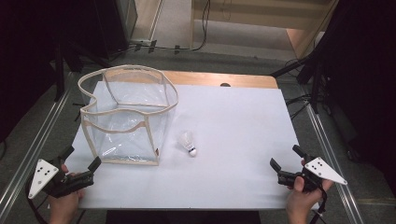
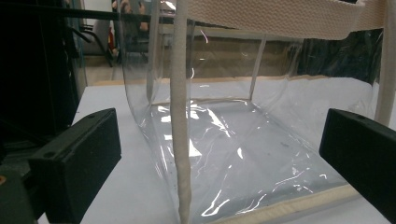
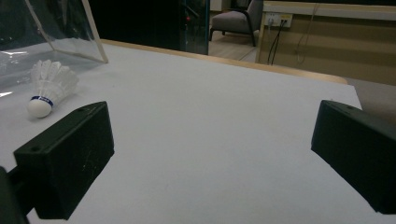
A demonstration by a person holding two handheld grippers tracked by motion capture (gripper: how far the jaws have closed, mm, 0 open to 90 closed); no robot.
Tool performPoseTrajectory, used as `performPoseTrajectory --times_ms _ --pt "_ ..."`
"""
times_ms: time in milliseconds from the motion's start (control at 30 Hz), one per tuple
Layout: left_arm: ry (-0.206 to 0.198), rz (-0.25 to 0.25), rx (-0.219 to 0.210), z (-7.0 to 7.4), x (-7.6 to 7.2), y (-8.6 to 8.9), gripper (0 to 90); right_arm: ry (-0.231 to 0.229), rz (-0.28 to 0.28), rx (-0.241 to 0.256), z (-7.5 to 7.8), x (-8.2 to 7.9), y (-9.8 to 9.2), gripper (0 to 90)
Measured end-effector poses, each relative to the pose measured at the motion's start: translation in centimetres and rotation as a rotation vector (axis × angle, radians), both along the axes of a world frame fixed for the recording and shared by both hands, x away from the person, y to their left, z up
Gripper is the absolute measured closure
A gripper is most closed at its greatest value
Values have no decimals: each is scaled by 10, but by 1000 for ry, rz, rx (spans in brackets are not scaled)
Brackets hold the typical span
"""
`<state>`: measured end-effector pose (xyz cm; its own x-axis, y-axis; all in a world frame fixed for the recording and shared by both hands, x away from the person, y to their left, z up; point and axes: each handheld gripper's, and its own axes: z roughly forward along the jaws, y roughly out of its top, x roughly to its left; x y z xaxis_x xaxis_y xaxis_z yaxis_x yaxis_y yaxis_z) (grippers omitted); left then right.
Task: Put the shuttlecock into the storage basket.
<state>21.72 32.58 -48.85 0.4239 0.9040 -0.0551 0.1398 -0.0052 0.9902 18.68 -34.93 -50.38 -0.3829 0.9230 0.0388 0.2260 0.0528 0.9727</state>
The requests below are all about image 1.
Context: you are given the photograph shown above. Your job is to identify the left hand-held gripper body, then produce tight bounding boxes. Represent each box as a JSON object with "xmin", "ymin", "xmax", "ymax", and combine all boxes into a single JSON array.
[{"xmin": 27, "ymin": 157, "xmax": 95, "ymax": 200}]

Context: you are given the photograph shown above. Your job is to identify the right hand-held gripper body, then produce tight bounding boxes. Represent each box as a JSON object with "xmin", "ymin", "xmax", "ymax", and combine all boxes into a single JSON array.
[{"xmin": 277, "ymin": 156, "xmax": 348, "ymax": 192}]

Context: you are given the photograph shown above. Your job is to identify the clear plastic bag beige trim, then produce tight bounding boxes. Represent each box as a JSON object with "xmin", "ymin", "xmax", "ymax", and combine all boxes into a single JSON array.
[{"xmin": 78, "ymin": 63, "xmax": 179, "ymax": 166}]

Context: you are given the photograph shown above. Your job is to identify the white shuttlecock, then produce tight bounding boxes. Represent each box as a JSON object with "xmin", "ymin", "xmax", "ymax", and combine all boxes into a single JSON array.
[{"xmin": 177, "ymin": 131, "xmax": 198, "ymax": 158}]

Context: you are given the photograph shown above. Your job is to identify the person's left hand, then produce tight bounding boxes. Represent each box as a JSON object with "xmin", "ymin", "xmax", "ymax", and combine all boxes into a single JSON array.
[{"xmin": 48, "ymin": 188, "xmax": 86, "ymax": 224}]

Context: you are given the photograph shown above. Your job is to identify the person's right hand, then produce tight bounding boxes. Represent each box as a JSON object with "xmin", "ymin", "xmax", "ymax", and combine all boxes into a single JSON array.
[{"xmin": 286, "ymin": 175, "xmax": 334, "ymax": 224}]

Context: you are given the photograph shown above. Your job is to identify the white table sheet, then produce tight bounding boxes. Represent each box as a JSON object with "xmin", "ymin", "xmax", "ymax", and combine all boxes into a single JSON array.
[{"xmin": 64, "ymin": 81, "xmax": 320, "ymax": 210}]

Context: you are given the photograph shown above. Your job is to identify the black stand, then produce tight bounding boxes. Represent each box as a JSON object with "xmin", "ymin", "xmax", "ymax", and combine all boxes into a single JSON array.
[
  {"xmin": 53, "ymin": 43, "xmax": 66, "ymax": 103},
  {"xmin": 270, "ymin": 55, "xmax": 322, "ymax": 115}
]

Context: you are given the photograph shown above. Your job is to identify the black curtain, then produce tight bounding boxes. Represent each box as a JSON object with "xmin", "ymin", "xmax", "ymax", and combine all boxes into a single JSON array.
[
  {"xmin": 0, "ymin": 0, "xmax": 106, "ymax": 143},
  {"xmin": 311, "ymin": 0, "xmax": 396, "ymax": 198}
]

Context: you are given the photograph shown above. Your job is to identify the person's dark clothing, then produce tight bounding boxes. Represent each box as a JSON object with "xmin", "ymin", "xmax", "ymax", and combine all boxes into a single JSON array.
[{"xmin": 105, "ymin": 210, "xmax": 262, "ymax": 224}]

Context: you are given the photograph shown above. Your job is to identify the black cabinet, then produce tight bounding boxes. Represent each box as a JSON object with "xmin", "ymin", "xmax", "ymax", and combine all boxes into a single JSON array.
[{"xmin": 92, "ymin": 0, "xmax": 138, "ymax": 61}]

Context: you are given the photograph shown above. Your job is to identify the light wooden shelf unit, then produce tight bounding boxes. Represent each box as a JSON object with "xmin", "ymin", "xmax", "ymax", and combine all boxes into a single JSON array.
[{"xmin": 190, "ymin": 0, "xmax": 341, "ymax": 61}]

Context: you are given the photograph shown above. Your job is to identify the metal floor rail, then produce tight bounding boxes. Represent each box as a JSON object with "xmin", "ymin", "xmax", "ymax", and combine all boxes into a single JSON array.
[
  {"xmin": 0, "ymin": 73, "xmax": 78, "ymax": 217},
  {"xmin": 303, "ymin": 92, "xmax": 365, "ymax": 224}
]

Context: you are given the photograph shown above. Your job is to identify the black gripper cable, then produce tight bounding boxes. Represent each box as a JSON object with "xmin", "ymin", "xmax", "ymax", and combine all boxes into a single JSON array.
[
  {"xmin": 24, "ymin": 178, "xmax": 49, "ymax": 224},
  {"xmin": 310, "ymin": 182, "xmax": 329, "ymax": 224}
]

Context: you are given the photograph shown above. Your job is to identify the black floor cables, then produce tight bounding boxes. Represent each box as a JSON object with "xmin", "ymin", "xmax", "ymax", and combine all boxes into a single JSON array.
[{"xmin": 284, "ymin": 93, "xmax": 313, "ymax": 121}]

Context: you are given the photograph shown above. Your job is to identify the black hanging cable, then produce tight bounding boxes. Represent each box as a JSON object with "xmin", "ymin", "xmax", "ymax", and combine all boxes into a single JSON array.
[{"xmin": 191, "ymin": 0, "xmax": 212, "ymax": 52}]

